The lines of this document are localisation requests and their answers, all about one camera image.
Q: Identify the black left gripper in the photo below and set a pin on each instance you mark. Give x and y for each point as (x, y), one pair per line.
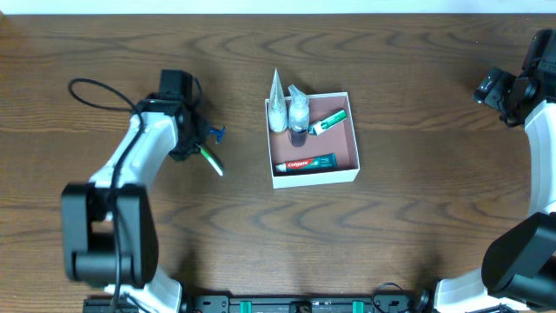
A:
(194, 142)

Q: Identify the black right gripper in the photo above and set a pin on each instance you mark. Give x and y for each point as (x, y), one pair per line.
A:
(495, 89)

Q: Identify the blue disposable razor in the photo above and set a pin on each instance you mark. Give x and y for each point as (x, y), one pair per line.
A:
(218, 133)

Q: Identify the white box pink interior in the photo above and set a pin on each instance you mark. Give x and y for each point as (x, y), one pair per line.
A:
(340, 140)

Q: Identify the green Colgate toothpaste tube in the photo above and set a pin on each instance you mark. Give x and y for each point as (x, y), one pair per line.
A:
(309, 164)

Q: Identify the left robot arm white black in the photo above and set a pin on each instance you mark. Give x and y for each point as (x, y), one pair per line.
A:
(109, 235)

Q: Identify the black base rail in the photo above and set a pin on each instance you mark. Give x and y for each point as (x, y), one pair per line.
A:
(387, 302)

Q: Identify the green white toothbrush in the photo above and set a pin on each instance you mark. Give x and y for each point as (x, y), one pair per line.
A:
(212, 160)

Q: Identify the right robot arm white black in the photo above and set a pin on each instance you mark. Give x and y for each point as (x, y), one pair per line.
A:
(517, 272)

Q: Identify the white Pantene tube gold cap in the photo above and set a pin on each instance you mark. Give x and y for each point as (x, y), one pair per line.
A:
(277, 108)

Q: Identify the green white soap box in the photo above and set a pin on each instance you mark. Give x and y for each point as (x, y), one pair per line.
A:
(327, 123)

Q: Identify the clear pump bottle blue liquid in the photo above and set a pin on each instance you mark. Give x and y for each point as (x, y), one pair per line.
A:
(298, 116)

